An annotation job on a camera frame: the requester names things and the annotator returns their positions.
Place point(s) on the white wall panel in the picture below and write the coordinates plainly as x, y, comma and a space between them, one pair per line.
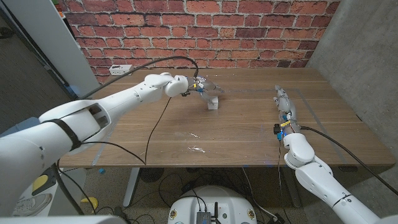
46, 37

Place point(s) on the black and yellow object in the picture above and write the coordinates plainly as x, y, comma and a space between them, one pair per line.
40, 182

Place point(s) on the grey table leg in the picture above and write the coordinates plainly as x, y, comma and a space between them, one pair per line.
289, 189

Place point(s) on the small white block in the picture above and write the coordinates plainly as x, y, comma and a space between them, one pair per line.
213, 105

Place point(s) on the white robot torso edge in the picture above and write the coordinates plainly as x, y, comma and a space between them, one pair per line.
62, 220

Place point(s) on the black plug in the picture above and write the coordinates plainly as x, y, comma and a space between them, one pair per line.
278, 218

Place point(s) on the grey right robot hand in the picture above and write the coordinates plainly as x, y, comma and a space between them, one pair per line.
286, 109

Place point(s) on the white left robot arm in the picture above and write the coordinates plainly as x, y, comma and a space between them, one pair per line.
130, 93

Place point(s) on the white table leg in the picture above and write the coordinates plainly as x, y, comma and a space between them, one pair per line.
132, 183

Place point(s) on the clear cellophane sheet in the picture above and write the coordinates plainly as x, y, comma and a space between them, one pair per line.
196, 149

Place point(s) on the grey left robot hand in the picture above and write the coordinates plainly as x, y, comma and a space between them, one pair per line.
205, 87

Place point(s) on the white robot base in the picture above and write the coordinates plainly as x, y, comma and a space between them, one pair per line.
230, 202

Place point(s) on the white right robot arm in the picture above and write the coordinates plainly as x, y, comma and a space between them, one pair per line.
317, 183

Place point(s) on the white power strip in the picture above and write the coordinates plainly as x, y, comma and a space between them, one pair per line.
116, 69

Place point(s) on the black electronics box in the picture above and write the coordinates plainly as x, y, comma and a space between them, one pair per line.
203, 217

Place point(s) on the small blue floor object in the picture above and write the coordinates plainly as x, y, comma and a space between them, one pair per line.
102, 171

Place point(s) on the yellow banana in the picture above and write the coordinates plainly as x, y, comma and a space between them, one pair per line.
91, 202

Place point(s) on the black round floor object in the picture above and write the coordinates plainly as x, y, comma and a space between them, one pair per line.
152, 175

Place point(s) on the red brick print backdrop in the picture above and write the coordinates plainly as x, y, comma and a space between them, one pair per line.
202, 31

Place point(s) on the grey white sneaker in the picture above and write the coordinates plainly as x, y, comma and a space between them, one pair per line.
31, 203

